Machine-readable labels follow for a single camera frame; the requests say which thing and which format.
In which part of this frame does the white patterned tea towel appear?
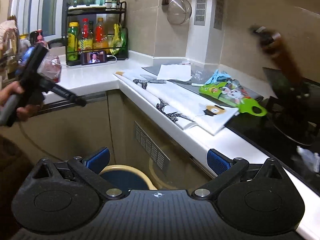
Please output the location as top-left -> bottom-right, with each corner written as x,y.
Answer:
115,69 -> 238,135

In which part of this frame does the pink plastic bag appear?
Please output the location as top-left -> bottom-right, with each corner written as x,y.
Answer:
38,54 -> 62,83

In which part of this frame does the white paper towel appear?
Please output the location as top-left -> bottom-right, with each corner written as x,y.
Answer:
157,64 -> 191,82

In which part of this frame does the metal mesh strainer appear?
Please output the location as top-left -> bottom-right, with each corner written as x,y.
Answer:
167,0 -> 192,25

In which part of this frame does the yellow green snack bag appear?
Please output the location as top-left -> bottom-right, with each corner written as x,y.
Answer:
109,23 -> 127,56

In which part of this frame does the clear crumpled plastic wrap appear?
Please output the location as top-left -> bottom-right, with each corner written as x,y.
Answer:
181,60 -> 214,83

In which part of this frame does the person's left hand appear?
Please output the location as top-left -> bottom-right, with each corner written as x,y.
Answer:
1,81 -> 39,126

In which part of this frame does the smartphone showing video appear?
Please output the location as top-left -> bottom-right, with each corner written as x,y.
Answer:
80,50 -> 107,65

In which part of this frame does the red cap sauce bottle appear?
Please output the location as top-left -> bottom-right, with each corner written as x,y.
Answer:
78,18 -> 93,53

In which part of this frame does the white wall vent grille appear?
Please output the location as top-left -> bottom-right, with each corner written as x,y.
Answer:
194,0 -> 207,26

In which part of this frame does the blue bin with beige rim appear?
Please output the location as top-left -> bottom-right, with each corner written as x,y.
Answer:
99,165 -> 157,191

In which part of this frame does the orange oil bottle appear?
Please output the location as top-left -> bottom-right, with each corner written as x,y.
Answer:
93,17 -> 109,53

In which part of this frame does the black wok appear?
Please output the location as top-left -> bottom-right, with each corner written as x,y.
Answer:
263,68 -> 319,146

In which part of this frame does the white charging cable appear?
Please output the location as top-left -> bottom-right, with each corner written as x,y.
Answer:
60,55 -> 118,68

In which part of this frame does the black stove top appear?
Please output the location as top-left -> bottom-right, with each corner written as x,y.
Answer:
226,97 -> 319,194

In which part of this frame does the black spice rack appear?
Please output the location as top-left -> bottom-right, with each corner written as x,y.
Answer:
64,0 -> 129,66

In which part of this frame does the green drink bottle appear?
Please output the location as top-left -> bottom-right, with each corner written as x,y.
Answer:
66,22 -> 79,61

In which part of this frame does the white green toothbrush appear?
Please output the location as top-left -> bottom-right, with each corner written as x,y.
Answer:
191,83 -> 204,87

